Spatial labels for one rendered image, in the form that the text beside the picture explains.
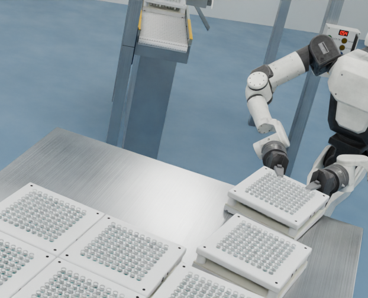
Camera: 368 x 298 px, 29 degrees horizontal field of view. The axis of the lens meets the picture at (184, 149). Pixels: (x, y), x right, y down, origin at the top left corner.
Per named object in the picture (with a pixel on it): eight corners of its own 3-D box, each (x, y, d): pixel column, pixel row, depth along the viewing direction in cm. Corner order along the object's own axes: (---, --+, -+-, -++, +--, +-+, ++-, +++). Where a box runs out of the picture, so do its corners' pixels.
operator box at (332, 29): (345, 81, 364) (361, 32, 352) (313, 75, 362) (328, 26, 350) (342, 76, 369) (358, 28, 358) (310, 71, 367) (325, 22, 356)
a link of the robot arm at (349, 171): (344, 198, 243) (360, 189, 251) (346, 168, 240) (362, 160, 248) (315, 191, 250) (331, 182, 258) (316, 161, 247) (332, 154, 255)
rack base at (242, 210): (292, 244, 214) (294, 237, 213) (223, 209, 224) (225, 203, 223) (324, 214, 233) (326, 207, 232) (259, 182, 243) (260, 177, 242)
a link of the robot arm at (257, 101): (252, 119, 260) (238, 80, 271) (257, 134, 269) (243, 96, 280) (280, 109, 259) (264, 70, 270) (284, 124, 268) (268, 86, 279)
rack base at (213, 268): (272, 310, 184) (274, 303, 183) (191, 268, 193) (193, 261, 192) (306, 268, 204) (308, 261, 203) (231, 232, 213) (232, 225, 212)
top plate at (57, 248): (56, 262, 176) (57, 255, 175) (-26, 224, 182) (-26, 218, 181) (104, 219, 196) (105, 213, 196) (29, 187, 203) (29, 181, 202)
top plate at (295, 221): (296, 231, 211) (298, 225, 210) (226, 196, 221) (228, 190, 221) (328, 201, 231) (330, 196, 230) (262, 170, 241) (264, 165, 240)
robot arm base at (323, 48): (299, 63, 283) (319, 43, 284) (323, 84, 280) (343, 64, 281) (300, 49, 269) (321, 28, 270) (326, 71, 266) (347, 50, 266)
